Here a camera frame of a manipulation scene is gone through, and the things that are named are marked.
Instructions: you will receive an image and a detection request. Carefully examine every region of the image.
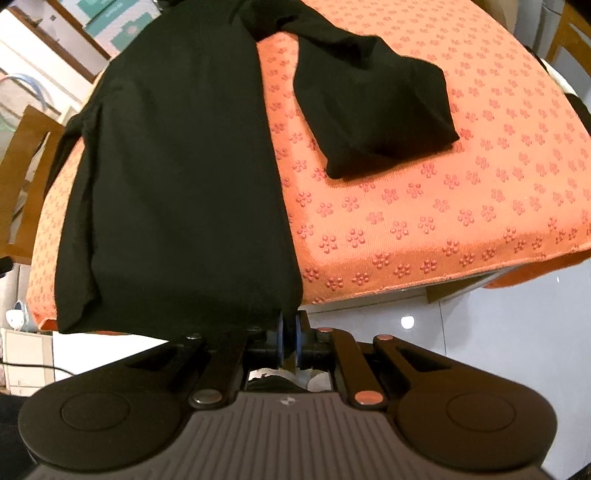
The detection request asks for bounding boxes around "black sweater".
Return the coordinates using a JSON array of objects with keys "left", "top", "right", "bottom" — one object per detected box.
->
[{"left": 50, "top": 1, "right": 458, "bottom": 340}]

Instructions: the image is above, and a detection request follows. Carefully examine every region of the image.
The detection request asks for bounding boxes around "wooden chair right with clothes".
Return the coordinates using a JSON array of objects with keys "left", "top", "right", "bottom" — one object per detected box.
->
[{"left": 532, "top": 1, "right": 590, "bottom": 110}]

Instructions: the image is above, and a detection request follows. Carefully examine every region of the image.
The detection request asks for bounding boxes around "orange flower-pattern table mat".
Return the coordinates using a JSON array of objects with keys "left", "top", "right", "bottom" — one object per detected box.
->
[{"left": 27, "top": 1, "right": 590, "bottom": 333}]

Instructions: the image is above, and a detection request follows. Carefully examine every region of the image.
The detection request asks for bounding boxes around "wooden chair left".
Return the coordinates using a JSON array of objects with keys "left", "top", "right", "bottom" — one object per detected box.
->
[{"left": 1, "top": 105, "right": 64, "bottom": 265}]

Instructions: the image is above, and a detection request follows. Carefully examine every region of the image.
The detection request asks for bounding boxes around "colourful hula hoop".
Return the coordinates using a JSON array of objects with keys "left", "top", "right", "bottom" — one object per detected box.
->
[{"left": 1, "top": 74, "right": 59, "bottom": 136}]

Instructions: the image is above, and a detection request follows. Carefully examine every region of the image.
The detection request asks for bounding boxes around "lower teal pink carton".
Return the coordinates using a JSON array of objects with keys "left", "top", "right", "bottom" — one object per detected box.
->
[{"left": 60, "top": 0, "right": 160, "bottom": 56}]

